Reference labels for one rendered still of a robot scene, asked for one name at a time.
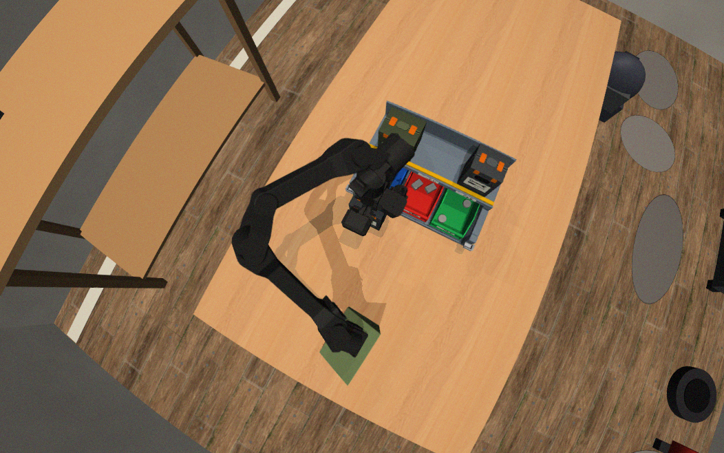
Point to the grey metal bin rack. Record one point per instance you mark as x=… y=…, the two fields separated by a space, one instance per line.
x=443 y=151

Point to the green open bin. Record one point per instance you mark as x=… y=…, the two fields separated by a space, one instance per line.
x=459 y=219

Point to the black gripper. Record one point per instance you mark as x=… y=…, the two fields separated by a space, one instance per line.
x=359 y=221

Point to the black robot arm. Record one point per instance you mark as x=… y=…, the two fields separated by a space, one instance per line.
x=347 y=156

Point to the yellow flat bar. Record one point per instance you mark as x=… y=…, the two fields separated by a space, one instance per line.
x=451 y=183

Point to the blue bin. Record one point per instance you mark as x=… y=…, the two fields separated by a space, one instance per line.
x=399 y=177

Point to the red open bin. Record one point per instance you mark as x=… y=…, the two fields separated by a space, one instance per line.
x=420 y=204

